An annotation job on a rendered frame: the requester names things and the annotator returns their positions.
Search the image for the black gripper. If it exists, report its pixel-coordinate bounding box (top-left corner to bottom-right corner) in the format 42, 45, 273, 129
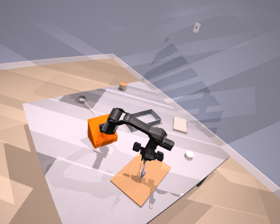
133, 141, 164, 162

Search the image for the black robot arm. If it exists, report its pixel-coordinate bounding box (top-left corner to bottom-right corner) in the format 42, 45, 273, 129
99, 108, 174, 161

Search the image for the grey cylindrical container with orange lid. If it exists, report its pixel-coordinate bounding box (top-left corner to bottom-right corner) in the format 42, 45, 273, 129
119, 82, 127, 91

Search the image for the white short cylinder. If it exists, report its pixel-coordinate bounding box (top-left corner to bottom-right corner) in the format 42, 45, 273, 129
184, 151, 194, 160

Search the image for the grey rectangular roasting tin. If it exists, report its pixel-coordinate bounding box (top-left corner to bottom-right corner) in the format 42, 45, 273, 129
126, 109, 161, 132

